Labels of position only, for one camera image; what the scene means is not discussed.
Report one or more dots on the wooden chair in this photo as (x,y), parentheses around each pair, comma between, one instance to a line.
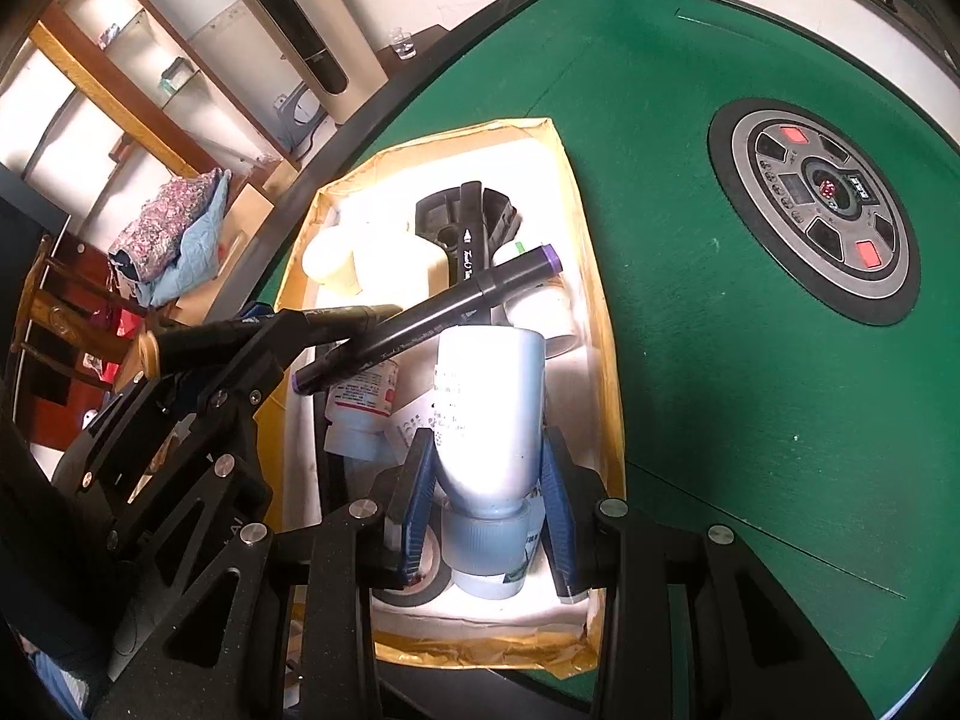
(52,315)

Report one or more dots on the round table control panel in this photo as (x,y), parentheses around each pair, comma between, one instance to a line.
(757,187)

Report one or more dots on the yellow taped white foam box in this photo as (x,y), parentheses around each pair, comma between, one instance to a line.
(420,157)

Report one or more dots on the small grey fan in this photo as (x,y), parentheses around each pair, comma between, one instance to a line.
(304,112)

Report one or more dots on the black marker pen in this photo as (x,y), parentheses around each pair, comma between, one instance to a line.
(469,240)

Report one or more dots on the large white printed bottle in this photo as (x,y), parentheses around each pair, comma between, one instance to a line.
(487,405)

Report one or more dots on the plain white bottle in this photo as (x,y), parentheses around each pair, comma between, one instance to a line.
(397,255)

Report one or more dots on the pile of folded clothes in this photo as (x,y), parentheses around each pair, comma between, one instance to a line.
(165,225)

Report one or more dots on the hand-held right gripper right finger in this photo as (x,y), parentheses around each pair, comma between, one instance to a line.
(559,517)

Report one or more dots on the tall black white air conditioner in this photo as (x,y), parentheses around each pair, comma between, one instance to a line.
(300,22)

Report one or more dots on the white bottle with red label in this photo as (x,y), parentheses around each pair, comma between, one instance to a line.
(360,397)

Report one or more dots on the purple-capped black marker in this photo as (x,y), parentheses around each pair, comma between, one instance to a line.
(450,307)

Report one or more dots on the black plastic part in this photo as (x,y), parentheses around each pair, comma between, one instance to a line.
(435,214)

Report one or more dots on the white bottle with green print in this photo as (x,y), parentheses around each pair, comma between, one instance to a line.
(495,583)

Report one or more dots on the black marker with yellow end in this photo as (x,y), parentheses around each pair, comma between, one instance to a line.
(360,319)

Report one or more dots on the person's leg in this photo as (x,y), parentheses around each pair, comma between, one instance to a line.
(45,682)

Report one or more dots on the white bottle with green dot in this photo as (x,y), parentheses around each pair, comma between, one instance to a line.
(551,315)

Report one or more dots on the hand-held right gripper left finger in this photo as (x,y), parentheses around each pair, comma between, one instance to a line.
(412,517)

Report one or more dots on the black tape roll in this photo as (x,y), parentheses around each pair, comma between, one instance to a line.
(427,591)

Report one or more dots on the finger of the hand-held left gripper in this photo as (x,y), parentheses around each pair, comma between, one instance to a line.
(281,334)
(195,442)

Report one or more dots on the cream white round jar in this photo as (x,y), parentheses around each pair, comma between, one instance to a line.
(328,259)

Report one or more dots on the glass cup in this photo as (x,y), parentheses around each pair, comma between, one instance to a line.
(405,49)

